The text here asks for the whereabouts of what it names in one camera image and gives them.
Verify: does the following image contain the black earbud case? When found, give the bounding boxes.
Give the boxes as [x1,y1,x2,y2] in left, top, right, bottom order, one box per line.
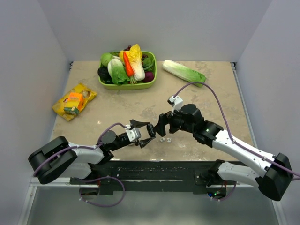
[146,123,156,137]

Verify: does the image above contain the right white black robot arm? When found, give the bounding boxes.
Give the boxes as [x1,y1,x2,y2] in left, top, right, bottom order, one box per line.
[155,104,293,201]

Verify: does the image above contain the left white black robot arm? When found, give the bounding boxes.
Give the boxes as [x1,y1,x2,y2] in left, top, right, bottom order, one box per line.
[28,120,156,184]

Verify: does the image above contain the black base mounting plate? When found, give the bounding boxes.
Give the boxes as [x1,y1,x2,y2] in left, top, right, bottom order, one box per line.
[70,161,224,195]

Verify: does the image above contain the green plastic vegetable tray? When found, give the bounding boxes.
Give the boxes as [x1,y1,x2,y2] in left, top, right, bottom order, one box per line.
[98,51,158,90]

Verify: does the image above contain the purple beet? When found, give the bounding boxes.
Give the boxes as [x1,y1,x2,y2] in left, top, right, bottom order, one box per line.
[142,71,154,83]

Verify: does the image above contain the napa cabbage on table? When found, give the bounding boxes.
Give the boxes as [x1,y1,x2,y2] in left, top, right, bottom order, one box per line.
[162,60,206,83]

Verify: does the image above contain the orange toy carrot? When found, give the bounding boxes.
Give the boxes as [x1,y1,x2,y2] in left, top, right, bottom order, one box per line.
[123,51,134,77]

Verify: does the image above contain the green white bok choy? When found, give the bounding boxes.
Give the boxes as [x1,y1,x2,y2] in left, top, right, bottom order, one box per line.
[107,59,129,85]

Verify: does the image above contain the orange green small box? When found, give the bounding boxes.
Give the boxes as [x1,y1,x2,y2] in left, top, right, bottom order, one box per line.
[63,92,84,115]

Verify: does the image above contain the dark black vegetable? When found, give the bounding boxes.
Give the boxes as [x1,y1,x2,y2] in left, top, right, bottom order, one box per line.
[97,66,111,81]

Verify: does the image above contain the dark green spinach leaves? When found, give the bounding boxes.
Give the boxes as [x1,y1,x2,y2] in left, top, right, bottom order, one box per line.
[142,57,154,72]

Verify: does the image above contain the yellow leaf cabbage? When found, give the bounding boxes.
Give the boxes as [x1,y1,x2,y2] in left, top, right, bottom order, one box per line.
[119,44,145,83]

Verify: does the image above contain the round green vegetable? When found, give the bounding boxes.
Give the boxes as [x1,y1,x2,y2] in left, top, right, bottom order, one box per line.
[100,53,115,67]

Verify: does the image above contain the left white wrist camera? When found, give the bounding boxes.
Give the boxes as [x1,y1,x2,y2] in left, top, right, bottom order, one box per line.
[125,125,141,143]

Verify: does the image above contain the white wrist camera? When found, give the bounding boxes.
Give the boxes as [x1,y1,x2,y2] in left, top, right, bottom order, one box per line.
[167,96,183,115]
[125,125,141,143]

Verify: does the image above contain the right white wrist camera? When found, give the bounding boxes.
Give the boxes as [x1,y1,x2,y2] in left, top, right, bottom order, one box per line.
[167,96,183,115]

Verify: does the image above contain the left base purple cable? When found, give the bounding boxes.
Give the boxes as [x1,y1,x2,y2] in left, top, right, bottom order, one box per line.
[75,175,126,208]

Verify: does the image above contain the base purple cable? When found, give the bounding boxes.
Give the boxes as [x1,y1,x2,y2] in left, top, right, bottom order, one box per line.
[75,175,126,208]
[210,182,237,202]

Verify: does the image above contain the aluminium front rail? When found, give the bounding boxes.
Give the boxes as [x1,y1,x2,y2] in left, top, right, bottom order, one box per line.
[30,177,98,188]

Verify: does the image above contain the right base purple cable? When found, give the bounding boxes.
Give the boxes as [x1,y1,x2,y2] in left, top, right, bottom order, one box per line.
[210,182,237,202]

